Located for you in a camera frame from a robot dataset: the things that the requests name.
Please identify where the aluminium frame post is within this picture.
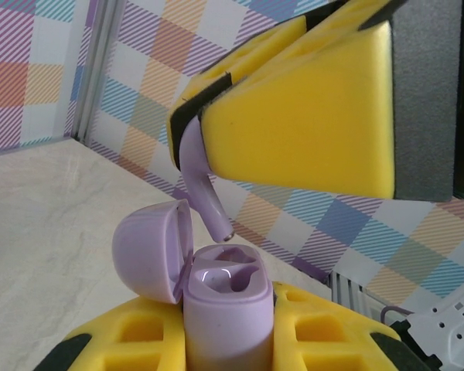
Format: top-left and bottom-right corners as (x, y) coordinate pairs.
(73, 0), (120, 143)

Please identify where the aluminium table edge rail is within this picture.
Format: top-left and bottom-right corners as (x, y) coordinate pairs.
(330, 270), (372, 315)

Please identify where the purple earbud charging case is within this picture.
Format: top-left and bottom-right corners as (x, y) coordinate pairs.
(111, 199), (276, 371)

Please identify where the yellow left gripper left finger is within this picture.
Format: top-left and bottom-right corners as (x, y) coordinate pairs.
(33, 295), (189, 371)

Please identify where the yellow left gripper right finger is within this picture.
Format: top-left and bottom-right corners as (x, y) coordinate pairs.
(272, 281), (406, 371)

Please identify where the purple wireless earbud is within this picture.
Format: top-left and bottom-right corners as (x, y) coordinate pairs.
(176, 115), (235, 243)

